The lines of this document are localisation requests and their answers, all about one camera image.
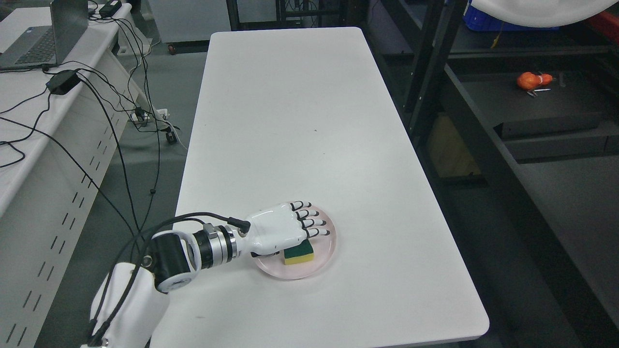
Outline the white robotic left hand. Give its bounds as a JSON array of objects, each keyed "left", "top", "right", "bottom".
[{"left": 235, "top": 201, "right": 331, "bottom": 256}]

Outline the green and yellow sponge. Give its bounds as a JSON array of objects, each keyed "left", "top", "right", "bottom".
[{"left": 283, "top": 239, "right": 314, "bottom": 266}]

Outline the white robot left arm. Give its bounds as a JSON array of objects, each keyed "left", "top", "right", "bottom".
[{"left": 84, "top": 223, "right": 247, "bottom": 348}]

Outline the orange toy on shelf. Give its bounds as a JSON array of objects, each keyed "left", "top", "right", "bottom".
[{"left": 516, "top": 72, "right": 554, "bottom": 91}]

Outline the pink plate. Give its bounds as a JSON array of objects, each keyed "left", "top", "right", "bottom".
[{"left": 254, "top": 204, "right": 338, "bottom": 280}]

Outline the white power strip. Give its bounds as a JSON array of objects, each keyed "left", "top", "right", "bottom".
[{"left": 130, "top": 107, "right": 170, "bottom": 127}]

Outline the white side desk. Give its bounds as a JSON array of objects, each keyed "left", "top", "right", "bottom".
[{"left": 0, "top": 4, "right": 150, "bottom": 348}]

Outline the black power adapter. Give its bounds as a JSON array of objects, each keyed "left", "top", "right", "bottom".
[
  {"left": 99, "top": 0, "right": 122, "bottom": 18},
  {"left": 45, "top": 69, "right": 81, "bottom": 95}
]

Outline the black metal shelving rack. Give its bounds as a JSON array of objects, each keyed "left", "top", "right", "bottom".
[{"left": 360, "top": 0, "right": 618, "bottom": 348}]

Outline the grey laptop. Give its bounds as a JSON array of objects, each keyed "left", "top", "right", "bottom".
[{"left": 0, "top": 0, "right": 88, "bottom": 71}]

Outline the blue plastic bin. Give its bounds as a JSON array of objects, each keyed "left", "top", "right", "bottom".
[{"left": 463, "top": 1, "right": 560, "bottom": 32}]

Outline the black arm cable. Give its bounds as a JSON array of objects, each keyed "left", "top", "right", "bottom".
[{"left": 87, "top": 212, "right": 251, "bottom": 346}]

